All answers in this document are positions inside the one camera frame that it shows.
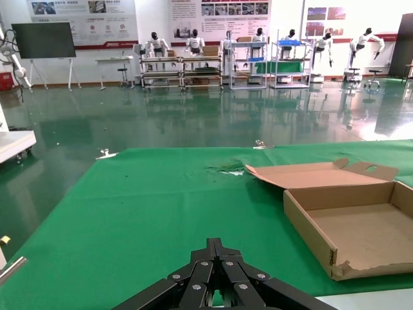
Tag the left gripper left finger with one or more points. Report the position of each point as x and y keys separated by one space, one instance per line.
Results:
x=190 y=284

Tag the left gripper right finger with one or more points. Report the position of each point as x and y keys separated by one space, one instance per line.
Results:
x=245 y=284

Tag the white industrial robot arm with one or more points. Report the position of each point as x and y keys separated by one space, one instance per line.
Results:
x=17 y=68

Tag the cardboard box with torn corner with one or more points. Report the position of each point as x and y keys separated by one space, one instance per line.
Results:
x=355 y=232

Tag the red box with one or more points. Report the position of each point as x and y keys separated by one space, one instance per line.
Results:
x=6 y=80

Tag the green table cloth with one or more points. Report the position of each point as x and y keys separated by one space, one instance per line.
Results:
x=145 y=210

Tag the metal cloth clip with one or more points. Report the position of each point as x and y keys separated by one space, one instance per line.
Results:
x=262 y=146
x=106 y=154

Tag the silver metal bar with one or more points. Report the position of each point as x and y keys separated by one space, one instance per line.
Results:
x=13 y=269

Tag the green cloth on rack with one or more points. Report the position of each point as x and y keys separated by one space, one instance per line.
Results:
x=280 y=68

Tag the white shelf rack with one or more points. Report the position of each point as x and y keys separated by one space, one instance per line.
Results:
x=272 y=64
x=231 y=64

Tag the small blue bin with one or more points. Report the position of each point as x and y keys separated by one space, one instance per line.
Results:
x=255 y=59

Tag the white wheeled cart table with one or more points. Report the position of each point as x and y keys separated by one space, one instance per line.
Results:
x=16 y=140

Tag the small brown carton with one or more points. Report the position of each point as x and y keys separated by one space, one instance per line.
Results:
x=171 y=53

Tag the large brown carton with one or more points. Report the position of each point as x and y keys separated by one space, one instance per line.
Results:
x=211 y=50

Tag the small white desk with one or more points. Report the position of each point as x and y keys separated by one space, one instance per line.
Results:
x=114 y=59

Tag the white humanoid robot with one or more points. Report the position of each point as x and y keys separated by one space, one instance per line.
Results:
x=227 y=45
x=292 y=33
x=157 y=43
x=322 y=43
x=195 y=42
x=258 y=38
x=364 y=39

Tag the flat brown carton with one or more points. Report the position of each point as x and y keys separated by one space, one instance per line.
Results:
x=244 y=39

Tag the long blue bin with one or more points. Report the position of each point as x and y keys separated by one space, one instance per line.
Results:
x=288 y=42

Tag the black stool with chrome base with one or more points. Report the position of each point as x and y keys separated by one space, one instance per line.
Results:
x=374 y=71

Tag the wooden table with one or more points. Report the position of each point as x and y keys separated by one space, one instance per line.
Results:
x=409 y=68

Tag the black display on white stand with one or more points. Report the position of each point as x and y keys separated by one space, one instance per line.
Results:
x=43 y=40

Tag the dark door panel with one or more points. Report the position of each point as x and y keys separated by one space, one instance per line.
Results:
x=403 y=45

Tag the pipe frame workbench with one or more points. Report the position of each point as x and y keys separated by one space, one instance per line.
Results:
x=161 y=75
x=201 y=74

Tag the wall poster with photos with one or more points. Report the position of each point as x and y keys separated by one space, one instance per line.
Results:
x=226 y=26

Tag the wide wall poster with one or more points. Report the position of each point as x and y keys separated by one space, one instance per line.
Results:
x=96 y=26

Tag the wall photo panel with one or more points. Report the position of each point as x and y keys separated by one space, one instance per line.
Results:
x=326 y=19

